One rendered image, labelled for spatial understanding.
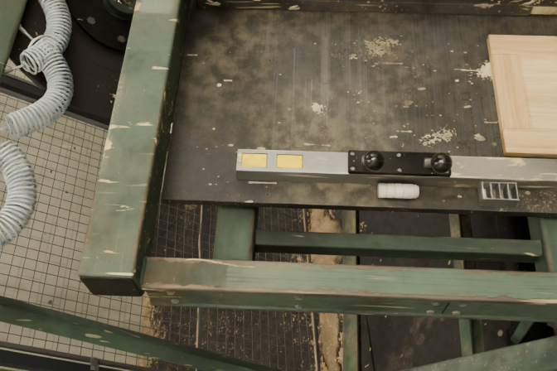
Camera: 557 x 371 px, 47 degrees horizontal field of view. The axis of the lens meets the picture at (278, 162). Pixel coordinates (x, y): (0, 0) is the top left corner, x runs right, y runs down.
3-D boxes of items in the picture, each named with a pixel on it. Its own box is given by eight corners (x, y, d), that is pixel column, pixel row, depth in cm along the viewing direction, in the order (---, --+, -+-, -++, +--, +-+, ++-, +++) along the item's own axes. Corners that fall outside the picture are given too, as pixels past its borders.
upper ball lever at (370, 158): (377, 171, 128) (385, 171, 114) (357, 170, 128) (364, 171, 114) (377, 151, 128) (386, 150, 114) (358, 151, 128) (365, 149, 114)
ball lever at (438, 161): (438, 173, 127) (454, 173, 114) (418, 172, 127) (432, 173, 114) (438, 153, 127) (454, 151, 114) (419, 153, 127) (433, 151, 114)
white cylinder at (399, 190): (376, 199, 128) (417, 201, 127) (378, 193, 125) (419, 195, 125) (376, 186, 129) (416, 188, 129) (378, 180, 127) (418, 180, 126)
